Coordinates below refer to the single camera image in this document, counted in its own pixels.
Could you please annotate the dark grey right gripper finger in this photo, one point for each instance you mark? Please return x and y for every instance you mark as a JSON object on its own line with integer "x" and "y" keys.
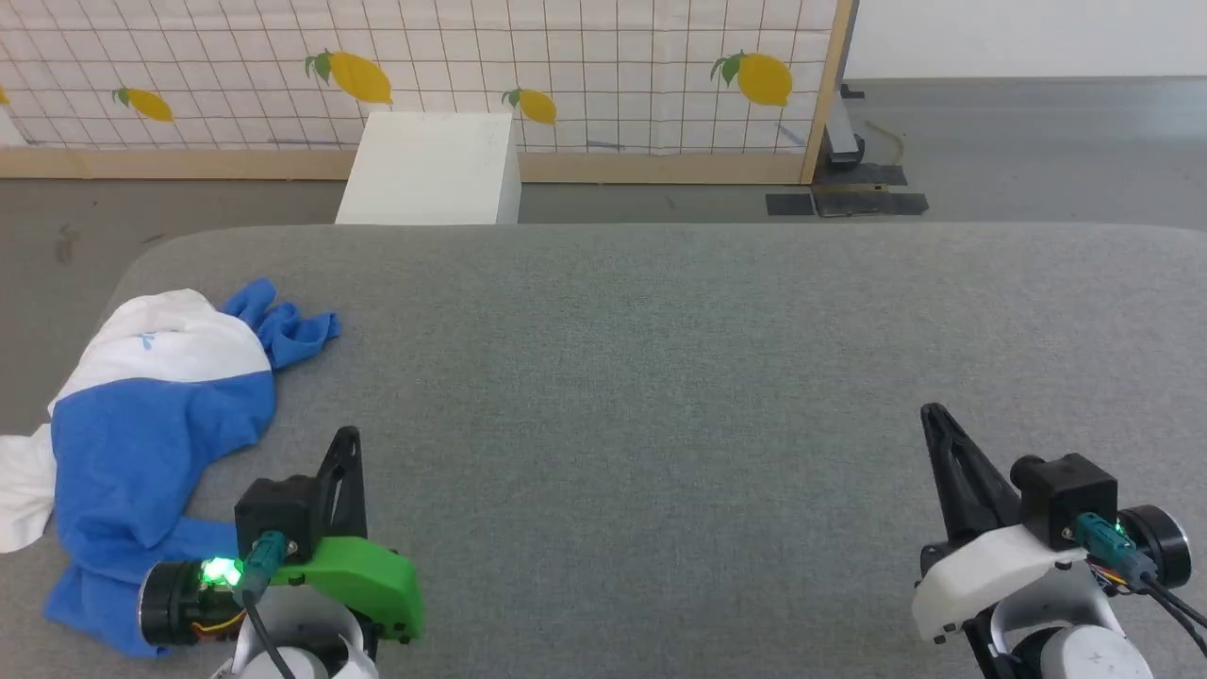
{"x": 967, "y": 481}

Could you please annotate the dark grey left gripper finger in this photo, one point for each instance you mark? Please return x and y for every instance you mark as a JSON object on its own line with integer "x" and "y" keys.
{"x": 344, "y": 490}

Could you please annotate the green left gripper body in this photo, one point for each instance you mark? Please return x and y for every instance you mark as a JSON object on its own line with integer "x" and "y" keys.
{"x": 368, "y": 580}

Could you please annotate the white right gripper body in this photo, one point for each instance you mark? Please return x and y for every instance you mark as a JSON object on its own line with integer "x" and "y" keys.
{"x": 981, "y": 571}

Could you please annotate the blue and white garment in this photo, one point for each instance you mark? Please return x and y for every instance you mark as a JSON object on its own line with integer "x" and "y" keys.
{"x": 141, "y": 443}

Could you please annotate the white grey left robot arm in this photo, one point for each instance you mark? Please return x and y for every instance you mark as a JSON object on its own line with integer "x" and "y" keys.
{"x": 302, "y": 637}

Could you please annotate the grey fabric sofa cushion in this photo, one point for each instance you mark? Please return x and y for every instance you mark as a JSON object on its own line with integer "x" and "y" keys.
{"x": 660, "y": 396}

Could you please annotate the small black floor mat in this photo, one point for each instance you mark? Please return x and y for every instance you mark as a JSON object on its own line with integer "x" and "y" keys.
{"x": 789, "y": 204}

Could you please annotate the white box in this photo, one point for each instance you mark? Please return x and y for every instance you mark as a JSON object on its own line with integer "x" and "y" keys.
{"x": 429, "y": 170}

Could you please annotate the grey partition foot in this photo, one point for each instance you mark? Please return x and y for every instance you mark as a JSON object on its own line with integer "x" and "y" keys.
{"x": 842, "y": 137}

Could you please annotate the lemon print partition screen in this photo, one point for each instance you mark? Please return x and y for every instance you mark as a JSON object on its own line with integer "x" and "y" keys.
{"x": 603, "y": 66}

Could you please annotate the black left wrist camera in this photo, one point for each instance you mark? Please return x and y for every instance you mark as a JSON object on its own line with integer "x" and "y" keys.
{"x": 273, "y": 514}

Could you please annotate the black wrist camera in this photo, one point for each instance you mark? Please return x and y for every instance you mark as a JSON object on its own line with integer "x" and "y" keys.
{"x": 1066, "y": 495}
{"x": 273, "y": 514}

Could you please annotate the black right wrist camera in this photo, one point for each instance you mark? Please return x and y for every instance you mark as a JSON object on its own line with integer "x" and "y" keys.
{"x": 1066, "y": 495}

